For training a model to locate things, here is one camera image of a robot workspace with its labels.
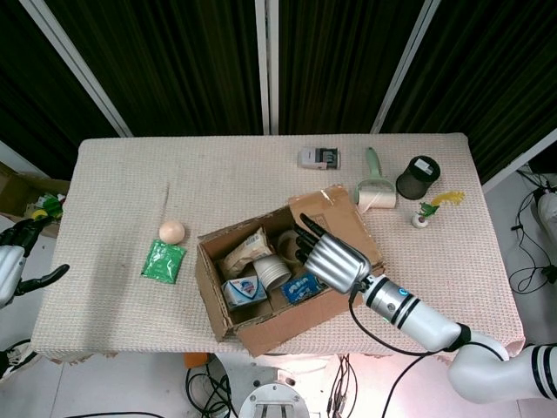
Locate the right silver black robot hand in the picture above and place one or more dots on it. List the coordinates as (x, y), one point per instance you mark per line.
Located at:
(337, 265)

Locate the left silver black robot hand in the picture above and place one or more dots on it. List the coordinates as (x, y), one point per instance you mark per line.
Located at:
(8, 270)

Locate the brown taped cardboard box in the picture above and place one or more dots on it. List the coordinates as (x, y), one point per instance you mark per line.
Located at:
(283, 326)

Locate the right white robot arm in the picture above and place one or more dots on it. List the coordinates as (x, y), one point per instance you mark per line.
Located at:
(418, 313)

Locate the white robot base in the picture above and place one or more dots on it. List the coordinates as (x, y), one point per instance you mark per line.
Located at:
(274, 396)

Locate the brown floor cardboard box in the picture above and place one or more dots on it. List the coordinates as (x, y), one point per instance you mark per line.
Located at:
(17, 191)

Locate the blue white soap box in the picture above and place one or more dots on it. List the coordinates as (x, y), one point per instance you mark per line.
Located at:
(243, 294)

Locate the blue snack packet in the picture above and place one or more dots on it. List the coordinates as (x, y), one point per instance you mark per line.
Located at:
(299, 288)

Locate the beige tape roll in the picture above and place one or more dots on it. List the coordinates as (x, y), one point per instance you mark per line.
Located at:
(285, 244)

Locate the green yellow plastic toys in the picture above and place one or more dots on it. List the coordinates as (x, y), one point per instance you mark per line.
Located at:
(48, 206)

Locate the green lint roller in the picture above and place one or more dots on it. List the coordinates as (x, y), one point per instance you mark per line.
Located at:
(377, 198)

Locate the black white shoe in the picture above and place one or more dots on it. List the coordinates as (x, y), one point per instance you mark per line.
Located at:
(19, 359)

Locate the beige paper bag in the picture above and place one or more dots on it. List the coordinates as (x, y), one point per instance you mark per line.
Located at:
(248, 252)

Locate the small artificial plant toy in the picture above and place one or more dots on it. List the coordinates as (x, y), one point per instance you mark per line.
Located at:
(420, 221)

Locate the black mesh pen holder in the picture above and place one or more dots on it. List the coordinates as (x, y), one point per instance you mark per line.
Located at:
(418, 178)

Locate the beige waffle tablecloth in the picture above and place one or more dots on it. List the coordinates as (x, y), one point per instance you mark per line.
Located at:
(130, 183)

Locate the green foil packet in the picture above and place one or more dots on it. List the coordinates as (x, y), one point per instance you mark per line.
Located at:
(163, 263)

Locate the beige wooden ball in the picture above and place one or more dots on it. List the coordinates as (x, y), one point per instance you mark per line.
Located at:
(172, 232)

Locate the orange plastic object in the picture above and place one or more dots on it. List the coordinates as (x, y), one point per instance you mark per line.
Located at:
(194, 361)

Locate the white partition frame post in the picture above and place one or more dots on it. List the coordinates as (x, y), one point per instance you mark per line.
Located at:
(404, 65)
(518, 163)
(266, 65)
(83, 69)
(17, 157)

